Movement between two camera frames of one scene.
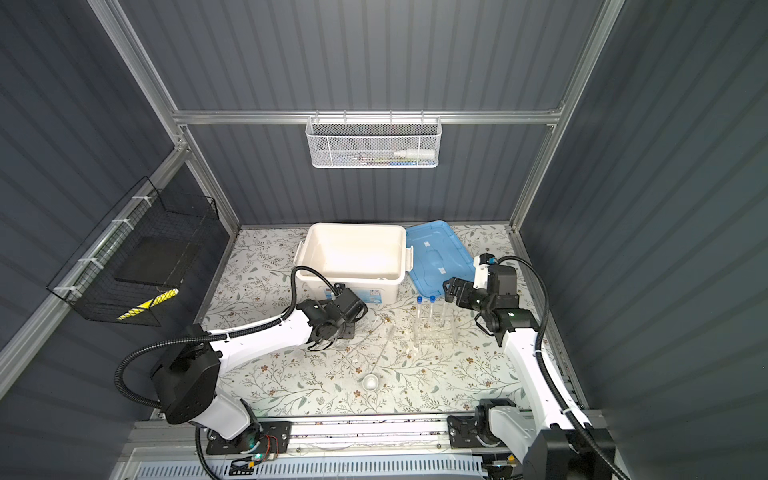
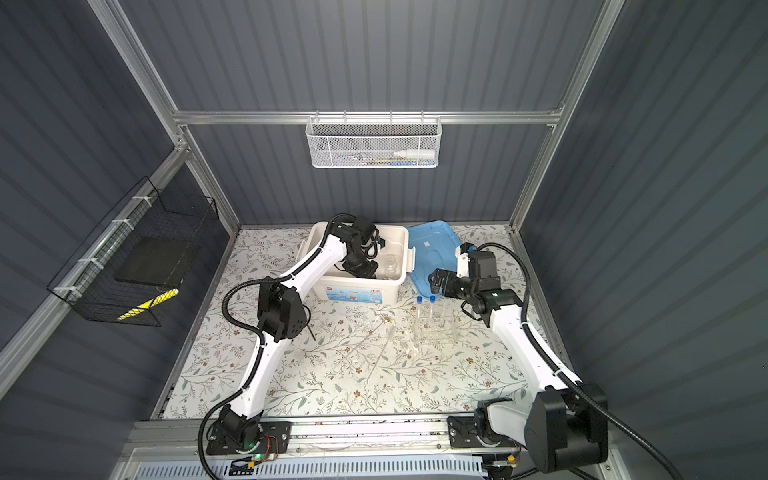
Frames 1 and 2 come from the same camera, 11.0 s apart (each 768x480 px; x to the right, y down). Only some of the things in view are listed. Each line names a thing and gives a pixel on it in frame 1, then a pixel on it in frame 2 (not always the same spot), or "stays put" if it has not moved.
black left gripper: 351,331 -> 366,274
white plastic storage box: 371,259 stays put
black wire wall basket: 132,268 stays put
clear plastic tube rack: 433,326 stays put
